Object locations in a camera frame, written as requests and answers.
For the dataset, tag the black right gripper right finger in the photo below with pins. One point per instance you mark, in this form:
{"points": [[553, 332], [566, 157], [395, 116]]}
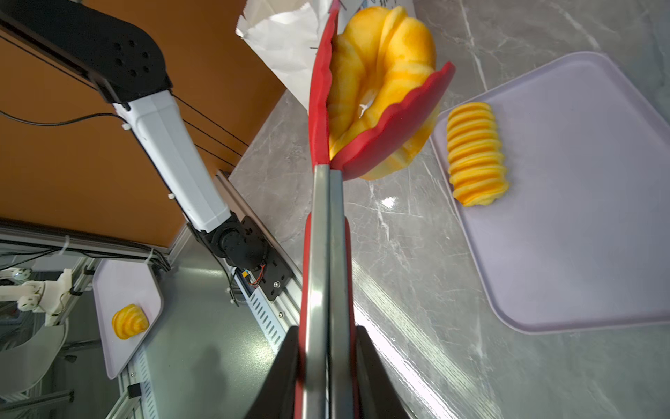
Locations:
{"points": [[377, 395]]}

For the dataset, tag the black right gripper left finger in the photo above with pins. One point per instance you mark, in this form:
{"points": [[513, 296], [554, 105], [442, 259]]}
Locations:
{"points": [[276, 397]]}

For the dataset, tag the red metal tongs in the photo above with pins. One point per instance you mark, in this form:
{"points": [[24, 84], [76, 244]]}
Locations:
{"points": [[326, 385]]}

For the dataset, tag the striped long bread loaf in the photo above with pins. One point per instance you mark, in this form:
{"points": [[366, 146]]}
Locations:
{"points": [[476, 163]]}

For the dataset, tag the small bundt bread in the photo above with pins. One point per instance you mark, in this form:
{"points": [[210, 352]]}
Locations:
{"points": [[377, 60]]}

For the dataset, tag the white printed paper bag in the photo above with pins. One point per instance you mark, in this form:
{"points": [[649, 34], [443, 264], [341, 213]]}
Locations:
{"points": [[286, 35]]}

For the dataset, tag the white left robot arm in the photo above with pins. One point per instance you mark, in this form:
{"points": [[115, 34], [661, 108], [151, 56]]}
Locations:
{"points": [[128, 70]]}

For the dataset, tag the spare bread outside cell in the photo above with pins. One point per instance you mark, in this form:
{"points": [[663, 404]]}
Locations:
{"points": [[129, 322]]}

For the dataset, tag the lilac serving tray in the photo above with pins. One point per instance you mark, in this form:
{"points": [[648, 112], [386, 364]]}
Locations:
{"points": [[581, 238]]}

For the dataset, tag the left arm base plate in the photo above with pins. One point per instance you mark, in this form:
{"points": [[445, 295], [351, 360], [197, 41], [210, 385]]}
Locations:
{"points": [[272, 267]]}

